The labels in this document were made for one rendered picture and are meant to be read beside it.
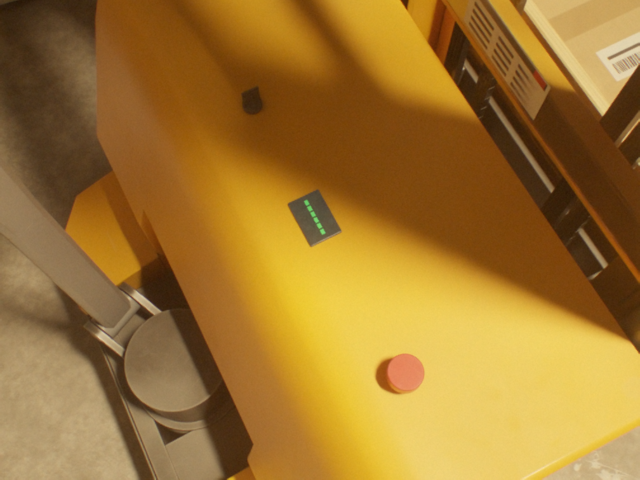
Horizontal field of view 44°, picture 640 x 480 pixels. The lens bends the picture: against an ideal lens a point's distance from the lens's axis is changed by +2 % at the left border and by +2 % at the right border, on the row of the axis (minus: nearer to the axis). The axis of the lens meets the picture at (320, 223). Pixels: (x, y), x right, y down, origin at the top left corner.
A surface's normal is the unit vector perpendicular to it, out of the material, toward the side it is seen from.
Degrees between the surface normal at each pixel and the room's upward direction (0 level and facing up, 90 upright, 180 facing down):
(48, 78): 0
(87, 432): 0
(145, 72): 45
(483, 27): 90
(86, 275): 90
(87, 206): 22
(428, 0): 90
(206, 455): 0
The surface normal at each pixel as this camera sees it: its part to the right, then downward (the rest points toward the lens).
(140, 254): -0.34, -0.18
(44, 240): 0.80, 0.55
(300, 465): -0.86, 0.31
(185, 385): -0.01, -0.36
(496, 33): -0.89, 0.43
